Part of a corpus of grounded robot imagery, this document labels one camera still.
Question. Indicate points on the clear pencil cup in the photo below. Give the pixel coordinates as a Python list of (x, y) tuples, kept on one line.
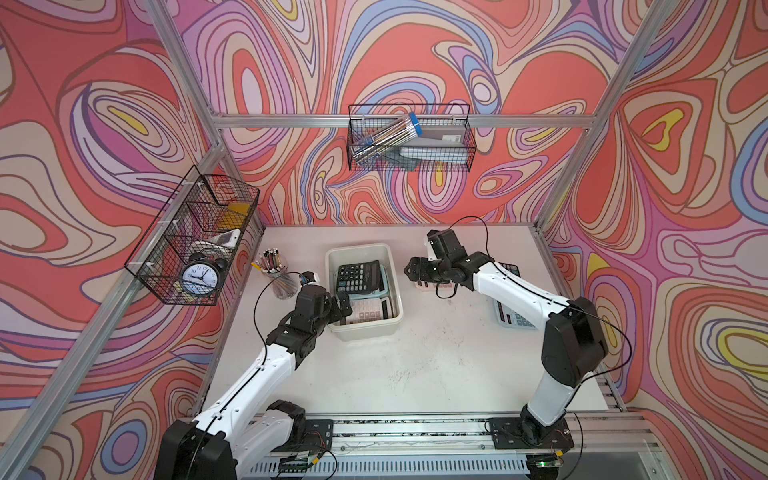
[(271, 264)]

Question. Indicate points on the light blue calculator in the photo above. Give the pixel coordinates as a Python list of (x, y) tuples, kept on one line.
[(383, 291), (510, 319)]

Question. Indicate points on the white plastic storage box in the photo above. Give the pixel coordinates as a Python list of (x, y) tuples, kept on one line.
[(359, 254)]

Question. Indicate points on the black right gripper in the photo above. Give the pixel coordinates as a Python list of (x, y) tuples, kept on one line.
[(418, 272)]

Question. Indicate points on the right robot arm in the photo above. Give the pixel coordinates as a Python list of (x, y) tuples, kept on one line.
[(573, 340)]

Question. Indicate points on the pencil bundle in basket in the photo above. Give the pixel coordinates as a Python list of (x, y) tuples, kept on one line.
[(373, 139)]

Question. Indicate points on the pink calculator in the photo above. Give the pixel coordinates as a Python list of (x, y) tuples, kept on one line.
[(371, 310), (442, 289)]

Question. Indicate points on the black calculator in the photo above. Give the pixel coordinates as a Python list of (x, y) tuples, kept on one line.
[(358, 278), (513, 269)]

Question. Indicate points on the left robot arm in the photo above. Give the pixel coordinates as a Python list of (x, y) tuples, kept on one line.
[(243, 426)]

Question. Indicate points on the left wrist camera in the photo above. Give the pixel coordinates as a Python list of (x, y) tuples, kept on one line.
[(307, 278)]

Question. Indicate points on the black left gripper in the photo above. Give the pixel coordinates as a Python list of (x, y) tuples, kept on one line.
[(343, 303)]

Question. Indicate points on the black wire basket back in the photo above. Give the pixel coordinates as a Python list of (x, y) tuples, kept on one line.
[(436, 119)]

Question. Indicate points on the black wire basket left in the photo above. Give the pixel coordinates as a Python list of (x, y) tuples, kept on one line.
[(207, 213)]

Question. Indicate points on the black alarm clock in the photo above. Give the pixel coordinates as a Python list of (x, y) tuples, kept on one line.
[(202, 276)]

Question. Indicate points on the black wire basket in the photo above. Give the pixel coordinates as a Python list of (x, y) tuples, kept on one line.
[(436, 119), (207, 213)]

